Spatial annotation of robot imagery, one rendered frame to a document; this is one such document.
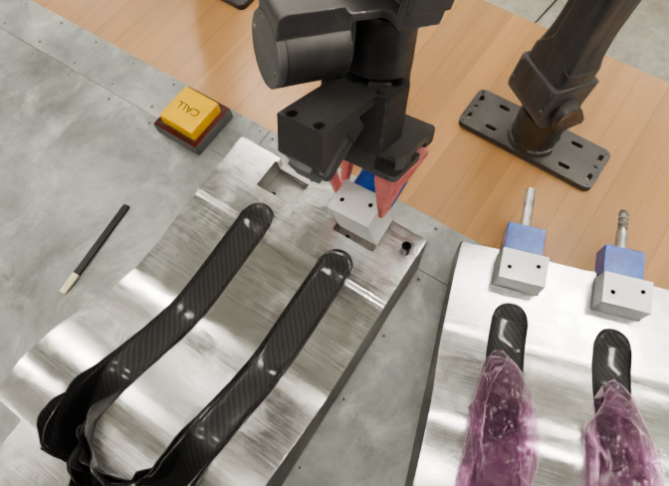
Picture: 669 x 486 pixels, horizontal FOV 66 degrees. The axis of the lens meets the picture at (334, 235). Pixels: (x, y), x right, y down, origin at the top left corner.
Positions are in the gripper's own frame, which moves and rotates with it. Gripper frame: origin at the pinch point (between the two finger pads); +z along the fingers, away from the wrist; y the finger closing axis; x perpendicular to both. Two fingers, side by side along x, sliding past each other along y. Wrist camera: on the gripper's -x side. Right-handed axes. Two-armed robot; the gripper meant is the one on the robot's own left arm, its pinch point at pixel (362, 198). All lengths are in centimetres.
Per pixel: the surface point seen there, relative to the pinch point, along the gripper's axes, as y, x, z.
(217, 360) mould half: -4.5, -18.2, 11.9
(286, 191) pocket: -11.8, 1.8, 6.5
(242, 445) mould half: 3.4, -23.1, 12.2
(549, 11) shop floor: -25, 166, 36
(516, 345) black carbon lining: 19.5, 2.6, 12.1
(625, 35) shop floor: 2, 170, 38
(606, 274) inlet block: 24.1, 12.1, 5.8
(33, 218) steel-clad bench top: -41.9, -16.1, 15.6
